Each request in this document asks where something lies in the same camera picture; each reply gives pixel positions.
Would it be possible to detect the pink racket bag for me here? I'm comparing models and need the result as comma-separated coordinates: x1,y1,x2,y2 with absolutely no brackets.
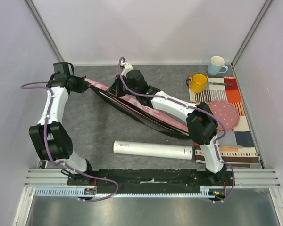
85,78,190,140

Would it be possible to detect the pink dotted plate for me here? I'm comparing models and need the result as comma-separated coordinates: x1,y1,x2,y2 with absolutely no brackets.
208,100,240,130

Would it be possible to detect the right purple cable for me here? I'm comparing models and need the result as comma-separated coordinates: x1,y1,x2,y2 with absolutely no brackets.
118,56,236,205

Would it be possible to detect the light blue mug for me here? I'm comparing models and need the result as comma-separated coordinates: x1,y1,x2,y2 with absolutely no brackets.
207,56,228,76

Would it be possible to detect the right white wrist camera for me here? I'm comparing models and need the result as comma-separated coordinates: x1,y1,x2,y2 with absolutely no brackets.
120,61,133,77

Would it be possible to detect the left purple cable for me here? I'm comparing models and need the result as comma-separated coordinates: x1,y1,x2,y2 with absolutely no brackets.
20,82,120,203

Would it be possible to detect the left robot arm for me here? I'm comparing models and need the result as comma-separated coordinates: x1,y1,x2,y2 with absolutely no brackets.
21,62,94,185

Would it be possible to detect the purple cable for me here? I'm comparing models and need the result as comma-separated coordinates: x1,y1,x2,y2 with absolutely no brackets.
118,56,236,205
20,82,120,203

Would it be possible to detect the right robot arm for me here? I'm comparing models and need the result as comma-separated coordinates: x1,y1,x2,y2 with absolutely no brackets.
108,70,226,186

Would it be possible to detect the yellow mug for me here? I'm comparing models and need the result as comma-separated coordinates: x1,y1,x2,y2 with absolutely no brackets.
185,73,208,93

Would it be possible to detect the white cable duct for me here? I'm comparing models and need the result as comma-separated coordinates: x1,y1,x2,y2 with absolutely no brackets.
34,187,221,198

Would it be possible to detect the orange patchwork cloth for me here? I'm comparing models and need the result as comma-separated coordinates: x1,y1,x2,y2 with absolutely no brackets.
189,77,259,168

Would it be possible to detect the white shuttlecock tube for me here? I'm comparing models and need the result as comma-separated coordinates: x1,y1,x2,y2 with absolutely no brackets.
113,140,193,160

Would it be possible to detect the silver fork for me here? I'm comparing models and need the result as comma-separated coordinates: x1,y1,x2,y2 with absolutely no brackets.
220,145,243,152

